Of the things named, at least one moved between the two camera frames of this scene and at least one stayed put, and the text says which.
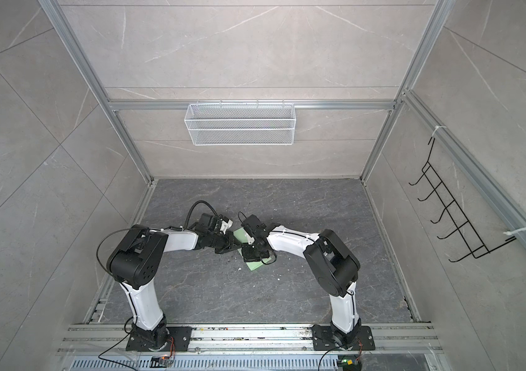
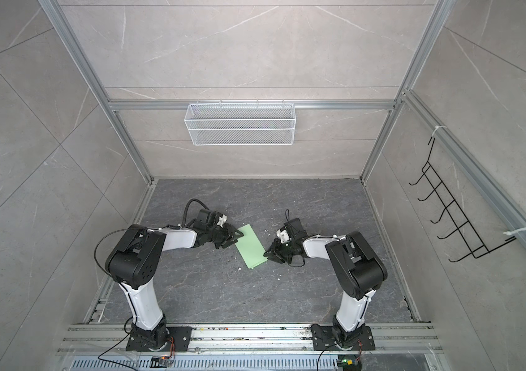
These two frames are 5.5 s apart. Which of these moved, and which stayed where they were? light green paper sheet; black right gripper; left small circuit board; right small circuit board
Moved: black right gripper
Stayed: left small circuit board; light green paper sheet; right small circuit board
